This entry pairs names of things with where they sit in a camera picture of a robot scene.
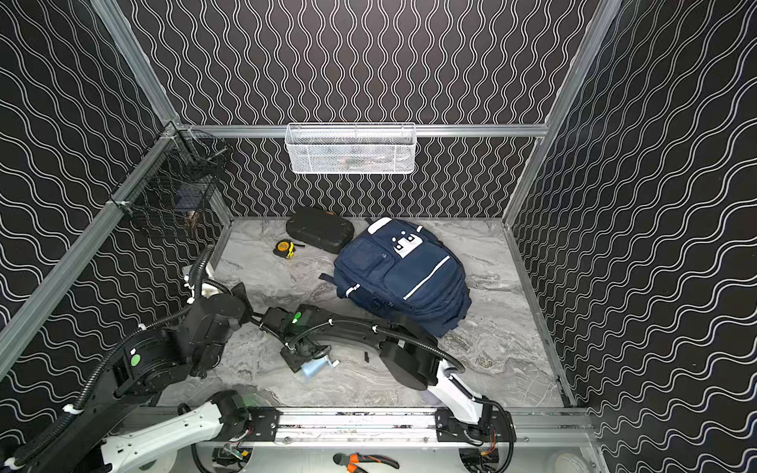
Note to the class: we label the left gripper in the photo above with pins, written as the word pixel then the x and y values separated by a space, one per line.
pixel 241 304

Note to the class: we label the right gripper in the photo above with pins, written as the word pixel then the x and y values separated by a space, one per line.
pixel 293 362

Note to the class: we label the light blue pencil sharpener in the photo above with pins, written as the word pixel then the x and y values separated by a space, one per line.
pixel 313 367

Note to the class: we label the navy blue backpack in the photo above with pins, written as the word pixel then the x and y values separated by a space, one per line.
pixel 397 267

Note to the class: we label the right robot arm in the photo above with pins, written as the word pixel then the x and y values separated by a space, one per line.
pixel 413 358

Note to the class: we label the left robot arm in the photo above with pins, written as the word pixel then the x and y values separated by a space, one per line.
pixel 186 344

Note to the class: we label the black zippered case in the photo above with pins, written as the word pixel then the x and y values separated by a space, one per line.
pixel 320 229

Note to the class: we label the yellow black tape measure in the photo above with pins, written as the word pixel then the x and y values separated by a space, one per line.
pixel 286 248

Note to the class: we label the white roll right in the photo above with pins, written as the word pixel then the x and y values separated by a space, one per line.
pixel 566 462

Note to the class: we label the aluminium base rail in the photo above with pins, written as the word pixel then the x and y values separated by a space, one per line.
pixel 343 427

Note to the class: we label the orange handled pliers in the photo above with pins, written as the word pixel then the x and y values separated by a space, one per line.
pixel 353 462

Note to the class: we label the black wire basket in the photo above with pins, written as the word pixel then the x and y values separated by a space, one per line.
pixel 172 198

